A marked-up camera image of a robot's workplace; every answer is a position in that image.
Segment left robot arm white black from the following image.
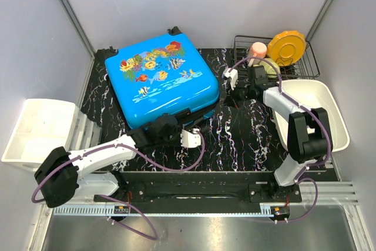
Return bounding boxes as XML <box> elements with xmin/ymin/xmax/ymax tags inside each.
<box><xmin>31</xmin><ymin>114</ymin><xmax>201</xmax><ymax>208</ymax></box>

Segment orange round plate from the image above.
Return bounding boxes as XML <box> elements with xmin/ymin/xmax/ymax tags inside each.
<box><xmin>267</xmin><ymin>31</ymin><xmax>307</xmax><ymax>67</ymax></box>

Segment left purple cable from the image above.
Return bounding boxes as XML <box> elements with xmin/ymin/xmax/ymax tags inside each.
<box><xmin>31</xmin><ymin>130</ymin><xmax>206</xmax><ymax>240</ymax></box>

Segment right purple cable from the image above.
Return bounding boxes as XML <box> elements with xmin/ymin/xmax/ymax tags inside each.
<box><xmin>227</xmin><ymin>56</ymin><xmax>333</xmax><ymax>224</ymax></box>

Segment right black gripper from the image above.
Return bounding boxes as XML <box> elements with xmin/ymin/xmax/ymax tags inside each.
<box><xmin>222</xmin><ymin>79</ymin><xmax>255</xmax><ymax>109</ymax></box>

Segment white drawer organizer box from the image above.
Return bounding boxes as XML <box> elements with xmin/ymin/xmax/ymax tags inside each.
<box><xmin>1</xmin><ymin>99</ymin><xmax>102</xmax><ymax>172</ymax></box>

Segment black marbled table mat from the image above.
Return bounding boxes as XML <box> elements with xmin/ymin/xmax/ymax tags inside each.
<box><xmin>81</xmin><ymin>48</ymin><xmax>287</xmax><ymax>172</ymax></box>

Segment aluminium rail frame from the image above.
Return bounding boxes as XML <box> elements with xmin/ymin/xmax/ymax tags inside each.
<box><xmin>52</xmin><ymin>169</ymin><xmax>358</xmax><ymax>220</ymax></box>

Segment light green cup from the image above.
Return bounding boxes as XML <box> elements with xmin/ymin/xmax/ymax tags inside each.
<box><xmin>260</xmin><ymin>58</ymin><xmax>280</xmax><ymax>79</ymax></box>

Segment blue cartoon fish suitcase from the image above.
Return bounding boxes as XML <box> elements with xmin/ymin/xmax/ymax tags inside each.
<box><xmin>98</xmin><ymin>26</ymin><xmax>220</xmax><ymax>129</ymax></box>

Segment pink plastic cup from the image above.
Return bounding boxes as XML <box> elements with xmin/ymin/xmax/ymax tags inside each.
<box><xmin>247</xmin><ymin>42</ymin><xmax>267</xmax><ymax>66</ymax></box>

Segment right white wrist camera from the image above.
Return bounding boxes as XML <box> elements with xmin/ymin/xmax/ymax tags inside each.
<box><xmin>222</xmin><ymin>68</ymin><xmax>239</xmax><ymax>90</ymax></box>

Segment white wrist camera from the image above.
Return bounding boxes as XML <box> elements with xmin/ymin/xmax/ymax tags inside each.
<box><xmin>180</xmin><ymin>128</ymin><xmax>202</xmax><ymax>148</ymax></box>
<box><xmin>222</xmin><ymin>68</ymin><xmax>239</xmax><ymax>90</ymax></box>

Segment white rectangular plastic basin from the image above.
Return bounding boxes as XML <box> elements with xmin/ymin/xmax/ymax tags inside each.
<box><xmin>282</xmin><ymin>79</ymin><xmax>350</xmax><ymax>152</ymax></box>

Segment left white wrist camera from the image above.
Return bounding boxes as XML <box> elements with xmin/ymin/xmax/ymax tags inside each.
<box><xmin>180</xmin><ymin>128</ymin><xmax>202</xmax><ymax>148</ymax></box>

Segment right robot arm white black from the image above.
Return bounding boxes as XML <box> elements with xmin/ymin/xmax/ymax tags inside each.
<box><xmin>223</xmin><ymin>66</ymin><xmax>333</xmax><ymax>202</ymax></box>

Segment purple cable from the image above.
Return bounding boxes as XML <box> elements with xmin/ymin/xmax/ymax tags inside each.
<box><xmin>227</xmin><ymin>56</ymin><xmax>333</xmax><ymax>224</ymax></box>
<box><xmin>31</xmin><ymin>130</ymin><xmax>206</xmax><ymax>240</ymax></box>

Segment black wire dish rack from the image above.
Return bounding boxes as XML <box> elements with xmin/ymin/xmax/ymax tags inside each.
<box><xmin>233</xmin><ymin>35</ymin><xmax>320</xmax><ymax>80</ymax></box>

